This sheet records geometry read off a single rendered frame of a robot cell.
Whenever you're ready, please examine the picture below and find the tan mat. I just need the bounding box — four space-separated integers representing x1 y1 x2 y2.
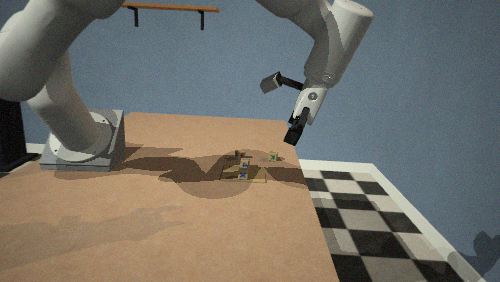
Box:
220 164 265 183

